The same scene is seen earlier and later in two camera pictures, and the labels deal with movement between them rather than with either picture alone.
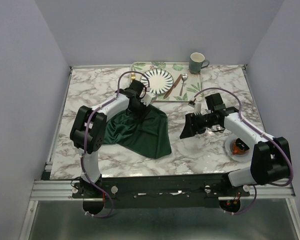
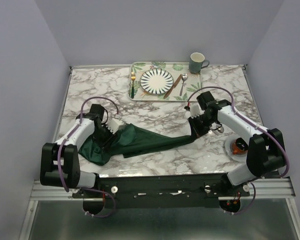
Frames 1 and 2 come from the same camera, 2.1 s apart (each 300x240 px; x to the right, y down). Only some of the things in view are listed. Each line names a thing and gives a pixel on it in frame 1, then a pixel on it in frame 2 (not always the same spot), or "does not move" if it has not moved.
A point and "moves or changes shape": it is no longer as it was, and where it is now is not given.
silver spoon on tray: [184, 78] does not move
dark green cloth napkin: [149, 137] moves or changes shape
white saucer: [240, 158] does not move
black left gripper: [139, 115] to [106, 144]
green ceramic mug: [196, 59] does not move
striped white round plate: [161, 80] does not move
